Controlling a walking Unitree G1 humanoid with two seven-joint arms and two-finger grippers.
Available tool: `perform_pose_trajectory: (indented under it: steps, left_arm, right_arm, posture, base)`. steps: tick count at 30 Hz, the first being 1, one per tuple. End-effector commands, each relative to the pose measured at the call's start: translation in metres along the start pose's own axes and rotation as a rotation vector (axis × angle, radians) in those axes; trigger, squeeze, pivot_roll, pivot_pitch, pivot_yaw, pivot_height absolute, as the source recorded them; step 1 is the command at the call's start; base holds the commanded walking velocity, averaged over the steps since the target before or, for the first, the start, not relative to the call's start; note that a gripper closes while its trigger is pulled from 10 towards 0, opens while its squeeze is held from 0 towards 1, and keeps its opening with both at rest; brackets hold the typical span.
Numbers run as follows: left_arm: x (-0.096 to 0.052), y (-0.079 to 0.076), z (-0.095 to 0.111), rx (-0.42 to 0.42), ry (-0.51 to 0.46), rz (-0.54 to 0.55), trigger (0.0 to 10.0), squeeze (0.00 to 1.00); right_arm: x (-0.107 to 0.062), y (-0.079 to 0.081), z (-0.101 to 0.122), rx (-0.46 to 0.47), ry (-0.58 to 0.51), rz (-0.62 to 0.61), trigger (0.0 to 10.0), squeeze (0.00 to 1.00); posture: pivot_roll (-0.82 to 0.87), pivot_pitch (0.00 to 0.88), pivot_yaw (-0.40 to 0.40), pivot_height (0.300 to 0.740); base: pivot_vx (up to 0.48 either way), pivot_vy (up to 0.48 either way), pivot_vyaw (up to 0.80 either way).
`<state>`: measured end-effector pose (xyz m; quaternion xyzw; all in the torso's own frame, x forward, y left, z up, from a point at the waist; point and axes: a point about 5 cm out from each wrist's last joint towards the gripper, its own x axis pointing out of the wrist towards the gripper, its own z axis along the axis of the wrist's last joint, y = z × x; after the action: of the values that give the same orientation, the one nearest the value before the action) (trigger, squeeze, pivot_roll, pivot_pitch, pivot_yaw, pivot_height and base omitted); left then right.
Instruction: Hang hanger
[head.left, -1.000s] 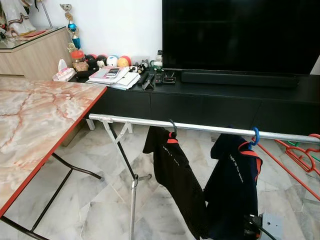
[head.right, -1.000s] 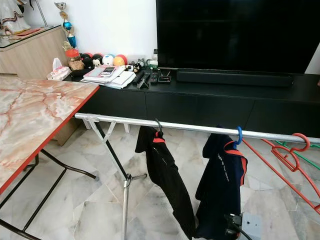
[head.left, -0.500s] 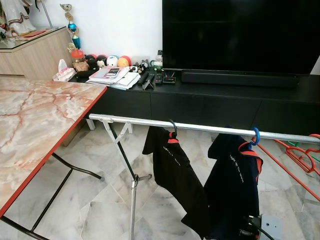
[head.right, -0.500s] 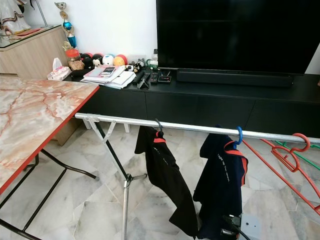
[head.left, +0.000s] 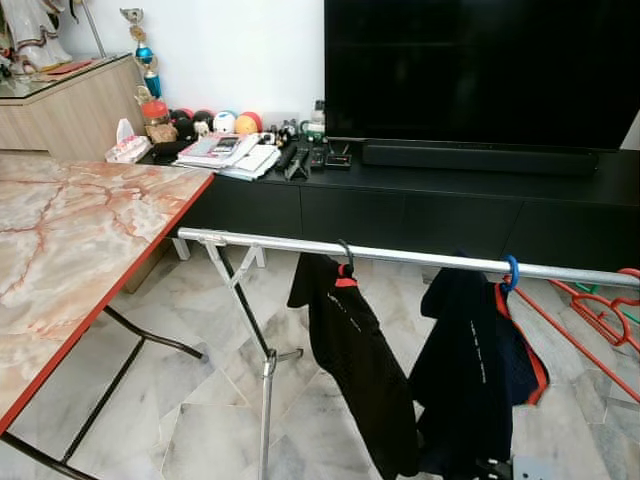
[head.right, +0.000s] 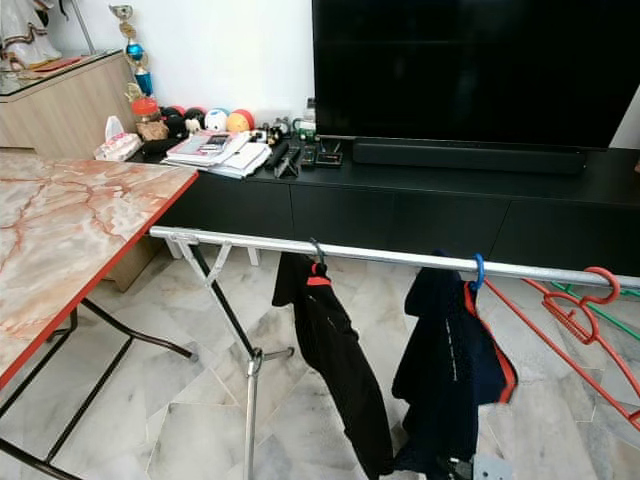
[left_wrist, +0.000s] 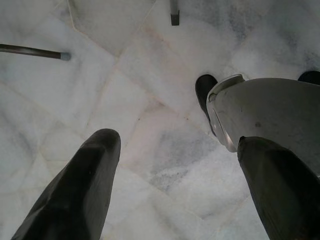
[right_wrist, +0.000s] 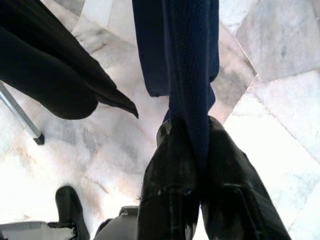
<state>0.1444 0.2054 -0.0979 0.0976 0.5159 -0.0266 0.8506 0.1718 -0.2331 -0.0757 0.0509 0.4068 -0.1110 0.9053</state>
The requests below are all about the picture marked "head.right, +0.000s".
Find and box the white tissue pack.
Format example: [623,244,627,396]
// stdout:
[95,116,143,163]

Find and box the silver metal clothes rack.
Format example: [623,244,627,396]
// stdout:
[150,226,640,480]

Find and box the green plastic clothes hanger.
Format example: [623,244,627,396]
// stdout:
[548,283,640,339]

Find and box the white porcelain figurine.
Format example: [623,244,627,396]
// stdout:
[0,0,63,71]

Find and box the black desk gadget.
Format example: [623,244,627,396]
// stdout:
[300,143,344,169]

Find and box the marble pattern folding table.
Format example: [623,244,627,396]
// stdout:
[0,150,199,480]

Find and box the stack of papers and magazines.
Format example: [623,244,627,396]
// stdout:
[165,130,271,179]

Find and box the flat red tray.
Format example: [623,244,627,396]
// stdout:
[38,56,83,71]

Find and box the blue plastic clothes hanger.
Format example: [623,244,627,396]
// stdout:
[470,253,487,293]

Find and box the gold and blue trophy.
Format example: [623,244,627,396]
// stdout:
[110,5,156,99]

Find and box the black remote control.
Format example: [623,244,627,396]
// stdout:
[265,143,301,181]

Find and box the light wooden sideboard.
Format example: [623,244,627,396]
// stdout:
[0,50,136,156]

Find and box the black soundbar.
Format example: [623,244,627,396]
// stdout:
[352,140,589,178]

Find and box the black television console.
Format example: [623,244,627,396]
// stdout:
[130,138,640,276]

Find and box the red plastic clothes hanger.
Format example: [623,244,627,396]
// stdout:
[465,266,640,431]

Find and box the black clothes hanger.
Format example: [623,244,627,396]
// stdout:
[308,238,329,277]

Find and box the clear bottle with green base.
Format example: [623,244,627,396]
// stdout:
[292,98,318,139]

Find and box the black shirt with white print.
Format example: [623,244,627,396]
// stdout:
[272,252,396,479]

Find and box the navy shirt with red trim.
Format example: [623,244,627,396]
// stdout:
[392,252,519,480]

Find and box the glass jar with red lid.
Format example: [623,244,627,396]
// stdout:
[132,96,163,141]

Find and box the black flat screen television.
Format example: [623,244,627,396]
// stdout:
[312,0,640,151]

